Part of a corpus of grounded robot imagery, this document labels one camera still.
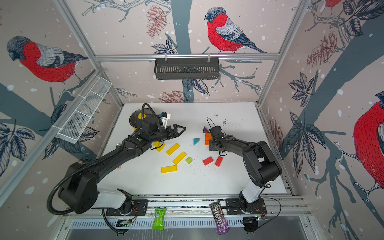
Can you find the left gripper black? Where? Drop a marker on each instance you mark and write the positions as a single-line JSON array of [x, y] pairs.
[[175, 131]]

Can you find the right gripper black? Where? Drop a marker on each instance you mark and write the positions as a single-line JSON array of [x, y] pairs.
[[211, 145]]

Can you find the red block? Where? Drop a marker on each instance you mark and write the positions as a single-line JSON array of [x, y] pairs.
[[208, 161], [218, 161]]

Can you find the teal triangle block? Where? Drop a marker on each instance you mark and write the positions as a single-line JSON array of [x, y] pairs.
[[196, 140]]

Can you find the light green small block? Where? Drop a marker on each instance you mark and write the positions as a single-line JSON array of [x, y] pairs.
[[189, 160]]

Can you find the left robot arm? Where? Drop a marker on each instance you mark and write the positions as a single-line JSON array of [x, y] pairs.
[[78, 192]]

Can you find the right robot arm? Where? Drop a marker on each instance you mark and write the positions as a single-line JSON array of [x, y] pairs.
[[261, 166]]

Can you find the yellow block centre upper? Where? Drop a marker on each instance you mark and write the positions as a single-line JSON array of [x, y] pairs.
[[172, 149]]

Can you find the yellow block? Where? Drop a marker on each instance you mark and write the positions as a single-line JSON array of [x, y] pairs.
[[179, 158], [169, 169], [172, 149], [159, 146]]

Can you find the yellow block left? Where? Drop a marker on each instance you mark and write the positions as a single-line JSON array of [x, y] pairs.
[[159, 146]]

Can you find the yellow block centre lower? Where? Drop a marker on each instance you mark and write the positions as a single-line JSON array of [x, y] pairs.
[[179, 158]]

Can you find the yellow block bottom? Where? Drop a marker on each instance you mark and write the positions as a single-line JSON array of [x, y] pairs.
[[169, 169]]

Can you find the glass pot lid yellow knob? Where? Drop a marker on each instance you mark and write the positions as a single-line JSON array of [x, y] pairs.
[[135, 119]]

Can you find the purple candy packet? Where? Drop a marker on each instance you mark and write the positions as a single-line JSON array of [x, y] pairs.
[[218, 214]]

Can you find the green snack packet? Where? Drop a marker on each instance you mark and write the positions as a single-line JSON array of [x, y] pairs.
[[158, 224]]

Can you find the black wire basket shelf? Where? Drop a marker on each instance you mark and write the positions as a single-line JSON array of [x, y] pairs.
[[187, 69]]

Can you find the white wire basket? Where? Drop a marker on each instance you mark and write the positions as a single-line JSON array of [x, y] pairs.
[[90, 100]]

